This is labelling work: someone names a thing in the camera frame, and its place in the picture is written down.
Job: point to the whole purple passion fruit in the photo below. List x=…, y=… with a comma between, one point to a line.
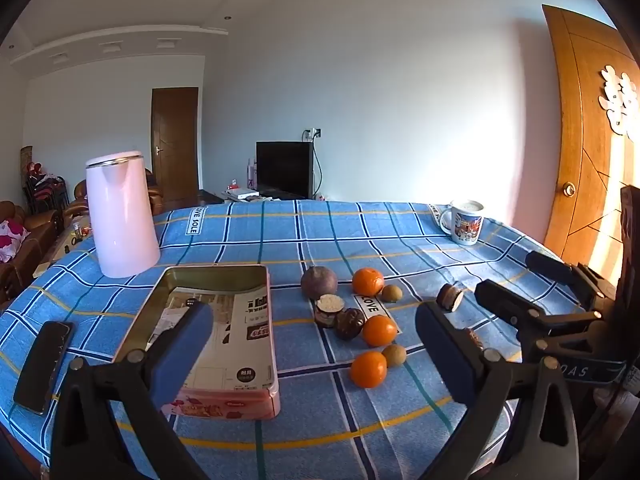
x=319, y=281

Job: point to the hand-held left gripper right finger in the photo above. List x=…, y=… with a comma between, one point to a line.
x=445, y=355

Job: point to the brown leather armchair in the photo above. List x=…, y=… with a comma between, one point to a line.
x=77, y=200

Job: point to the low coffee table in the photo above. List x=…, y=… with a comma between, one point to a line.
x=65, y=242

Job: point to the passion fruit half white flesh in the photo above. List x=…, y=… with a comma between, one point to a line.
x=329, y=310

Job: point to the blue plaid tablecloth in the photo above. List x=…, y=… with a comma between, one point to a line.
x=340, y=240

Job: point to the small green-brown round fruit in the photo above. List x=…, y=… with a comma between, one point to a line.
x=392, y=292
x=394, y=354

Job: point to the orange mandarin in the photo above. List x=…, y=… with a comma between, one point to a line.
x=368, y=369
x=368, y=281
x=380, y=331

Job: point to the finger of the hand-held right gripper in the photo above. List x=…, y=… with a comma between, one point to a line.
x=505, y=302
x=550, y=262

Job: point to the stacked dark chairs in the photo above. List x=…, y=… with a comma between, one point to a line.
x=47, y=190

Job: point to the brown leather sofa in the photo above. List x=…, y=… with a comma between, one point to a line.
x=30, y=255

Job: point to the white floral cushion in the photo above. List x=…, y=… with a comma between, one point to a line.
x=10, y=240

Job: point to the round door knob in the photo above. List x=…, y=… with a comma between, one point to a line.
x=568, y=189

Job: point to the light wooden door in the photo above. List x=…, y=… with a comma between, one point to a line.
x=580, y=135

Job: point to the printed paper sheet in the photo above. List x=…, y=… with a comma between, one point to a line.
x=240, y=325

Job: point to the black smartphone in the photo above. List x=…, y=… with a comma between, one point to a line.
x=42, y=365

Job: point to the black television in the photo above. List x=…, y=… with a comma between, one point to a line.
x=284, y=169

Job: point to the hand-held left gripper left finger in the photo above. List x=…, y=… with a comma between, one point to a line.
x=182, y=355

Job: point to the pink metal tin box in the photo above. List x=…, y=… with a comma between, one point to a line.
x=235, y=400

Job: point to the dark passion fruit half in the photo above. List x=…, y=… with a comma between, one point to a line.
x=349, y=323

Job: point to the dark brown door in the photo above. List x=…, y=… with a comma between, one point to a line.
x=175, y=145

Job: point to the white printed mug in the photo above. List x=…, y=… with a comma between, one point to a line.
x=465, y=225

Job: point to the white flat box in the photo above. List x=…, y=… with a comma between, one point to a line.
x=241, y=192

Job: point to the white paper door decoration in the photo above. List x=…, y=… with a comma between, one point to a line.
x=620, y=100

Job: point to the low television stand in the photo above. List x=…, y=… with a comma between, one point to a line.
x=210, y=196

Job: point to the pink electric kettle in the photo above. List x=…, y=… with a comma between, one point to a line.
x=122, y=220

